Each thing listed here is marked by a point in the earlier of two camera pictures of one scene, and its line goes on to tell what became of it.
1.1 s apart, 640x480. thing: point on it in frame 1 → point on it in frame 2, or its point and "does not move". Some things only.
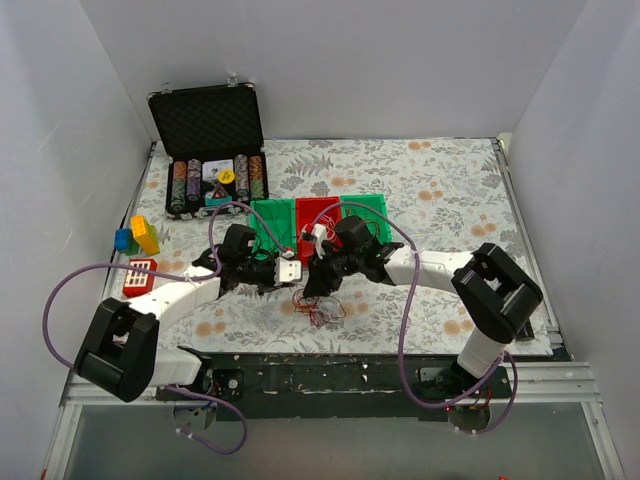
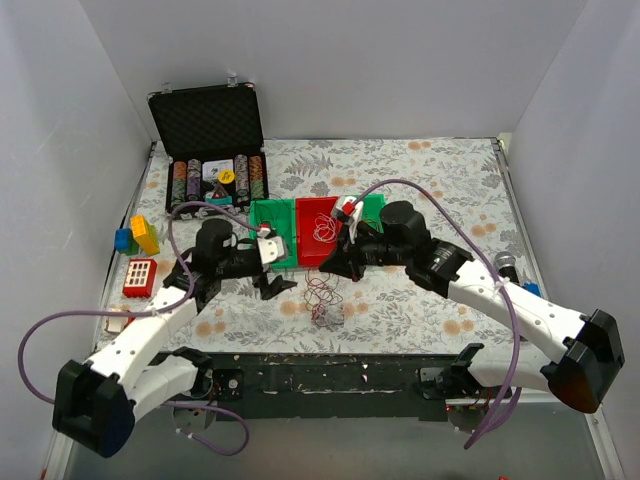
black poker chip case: (212, 144) does not move
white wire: (341, 307) → (322, 318)
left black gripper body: (270, 273) does not move
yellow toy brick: (145, 235) does not move
